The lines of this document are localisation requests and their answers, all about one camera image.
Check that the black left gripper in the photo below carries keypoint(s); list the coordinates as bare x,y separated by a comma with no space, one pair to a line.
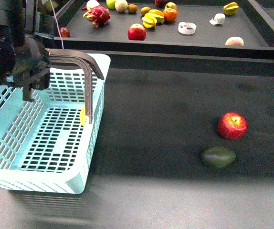
28,66

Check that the light blue plastic basket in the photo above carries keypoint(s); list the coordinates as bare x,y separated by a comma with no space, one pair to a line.
43,145

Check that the green mango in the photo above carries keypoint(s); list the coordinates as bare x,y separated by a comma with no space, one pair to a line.
217,157

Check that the small dark red fruit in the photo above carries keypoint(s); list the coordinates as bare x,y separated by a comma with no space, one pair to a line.
65,32

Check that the yellow tape on finger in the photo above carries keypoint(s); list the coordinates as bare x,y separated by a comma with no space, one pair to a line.
83,117

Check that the pink dragon fruit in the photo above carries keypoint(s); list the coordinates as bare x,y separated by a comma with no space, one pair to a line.
98,16

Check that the white round fruit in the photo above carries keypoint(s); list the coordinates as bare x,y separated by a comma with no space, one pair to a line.
91,4

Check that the green apple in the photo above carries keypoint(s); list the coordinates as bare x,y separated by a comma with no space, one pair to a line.
111,4

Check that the red apple on shelf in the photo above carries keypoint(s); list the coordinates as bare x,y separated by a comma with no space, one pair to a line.
136,32

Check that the pale pink peach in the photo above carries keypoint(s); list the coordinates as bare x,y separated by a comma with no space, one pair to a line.
121,5

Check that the brown kiwi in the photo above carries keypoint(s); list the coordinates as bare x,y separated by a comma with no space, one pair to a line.
132,8

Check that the yellow star fruit front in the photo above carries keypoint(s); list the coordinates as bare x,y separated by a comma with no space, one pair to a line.
149,21

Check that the yellow star fruit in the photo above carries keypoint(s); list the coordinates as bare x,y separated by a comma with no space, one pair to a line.
230,9
157,14
149,21

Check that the small brown fruit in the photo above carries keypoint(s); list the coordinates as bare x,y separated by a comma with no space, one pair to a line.
145,10

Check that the yellow star fruit middle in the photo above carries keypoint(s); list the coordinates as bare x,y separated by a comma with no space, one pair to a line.
157,14

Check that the dark purple plum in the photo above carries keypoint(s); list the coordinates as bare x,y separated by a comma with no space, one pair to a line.
160,3

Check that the orange persimmon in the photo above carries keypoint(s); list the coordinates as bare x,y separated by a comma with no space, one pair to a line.
170,15

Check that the white foam net sleeve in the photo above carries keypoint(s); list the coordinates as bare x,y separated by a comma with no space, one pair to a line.
218,19

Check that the black display tray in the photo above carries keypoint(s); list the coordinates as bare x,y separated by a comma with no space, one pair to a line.
190,33

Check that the pale peach front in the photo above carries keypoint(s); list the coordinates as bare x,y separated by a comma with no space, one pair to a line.
234,41

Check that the red apple on table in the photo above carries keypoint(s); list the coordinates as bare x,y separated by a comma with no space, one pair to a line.
232,126

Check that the yellow star fruit right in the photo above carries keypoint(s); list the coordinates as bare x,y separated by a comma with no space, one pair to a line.
230,9

